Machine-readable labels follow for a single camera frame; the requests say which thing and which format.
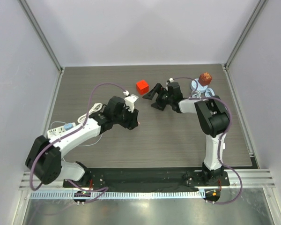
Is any orange-red cube socket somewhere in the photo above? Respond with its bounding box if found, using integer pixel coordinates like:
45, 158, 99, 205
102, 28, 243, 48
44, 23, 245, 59
136, 80, 149, 95

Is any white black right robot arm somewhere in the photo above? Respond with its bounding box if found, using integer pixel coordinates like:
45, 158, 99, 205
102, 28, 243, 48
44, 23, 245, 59
143, 82, 230, 186

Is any aluminium frame post left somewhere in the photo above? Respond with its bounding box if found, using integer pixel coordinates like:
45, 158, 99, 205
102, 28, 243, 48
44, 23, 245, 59
17, 0, 64, 73

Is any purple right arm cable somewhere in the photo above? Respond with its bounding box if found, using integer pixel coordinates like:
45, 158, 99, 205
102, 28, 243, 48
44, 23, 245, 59
172, 77, 243, 206

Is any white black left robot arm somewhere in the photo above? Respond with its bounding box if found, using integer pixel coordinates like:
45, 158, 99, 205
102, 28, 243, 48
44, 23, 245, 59
25, 95, 139, 188

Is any aluminium frame post right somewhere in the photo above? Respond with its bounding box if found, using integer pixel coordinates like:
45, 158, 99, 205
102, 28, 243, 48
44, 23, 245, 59
224, 0, 269, 70

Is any white power strip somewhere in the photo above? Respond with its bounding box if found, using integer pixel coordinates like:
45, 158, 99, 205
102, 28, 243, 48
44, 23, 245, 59
47, 125, 66, 138

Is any aluminium rail front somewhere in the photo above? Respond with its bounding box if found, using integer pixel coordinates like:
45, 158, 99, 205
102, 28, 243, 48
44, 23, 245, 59
20, 170, 276, 189

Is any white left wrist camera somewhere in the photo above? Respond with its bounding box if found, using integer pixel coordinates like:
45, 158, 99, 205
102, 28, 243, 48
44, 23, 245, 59
123, 90, 139, 113

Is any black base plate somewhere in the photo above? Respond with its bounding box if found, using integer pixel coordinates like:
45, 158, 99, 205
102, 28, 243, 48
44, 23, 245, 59
62, 166, 230, 191

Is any light blue charger plug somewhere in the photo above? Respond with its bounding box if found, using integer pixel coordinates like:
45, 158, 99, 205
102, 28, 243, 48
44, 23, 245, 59
63, 123, 76, 131

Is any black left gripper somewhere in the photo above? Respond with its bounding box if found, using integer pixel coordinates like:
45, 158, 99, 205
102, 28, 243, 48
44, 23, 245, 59
113, 104, 138, 130

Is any white slotted cable duct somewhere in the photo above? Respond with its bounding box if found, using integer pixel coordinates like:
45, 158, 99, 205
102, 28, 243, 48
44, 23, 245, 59
30, 189, 205, 200

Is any thin white charging cable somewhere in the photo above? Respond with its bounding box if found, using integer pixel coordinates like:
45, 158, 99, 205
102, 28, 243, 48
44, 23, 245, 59
50, 120, 101, 165

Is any dark red cube adapter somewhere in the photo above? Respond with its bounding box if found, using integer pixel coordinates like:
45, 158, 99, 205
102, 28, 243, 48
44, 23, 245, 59
198, 72, 212, 86

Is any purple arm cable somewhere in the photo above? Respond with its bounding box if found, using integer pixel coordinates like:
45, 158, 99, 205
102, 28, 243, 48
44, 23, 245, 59
172, 77, 243, 206
29, 82, 128, 190

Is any coiled white power cable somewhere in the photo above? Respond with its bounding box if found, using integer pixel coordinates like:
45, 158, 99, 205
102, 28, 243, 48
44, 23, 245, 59
77, 102, 103, 125

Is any aluminium frame post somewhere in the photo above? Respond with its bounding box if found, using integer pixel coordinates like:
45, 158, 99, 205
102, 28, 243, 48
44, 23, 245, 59
224, 0, 269, 70
17, 0, 64, 73

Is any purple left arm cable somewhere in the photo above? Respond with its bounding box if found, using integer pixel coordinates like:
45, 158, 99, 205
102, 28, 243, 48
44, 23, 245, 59
29, 82, 128, 190

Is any round light blue socket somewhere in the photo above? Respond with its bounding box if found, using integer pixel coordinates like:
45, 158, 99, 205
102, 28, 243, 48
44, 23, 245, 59
190, 78, 208, 93

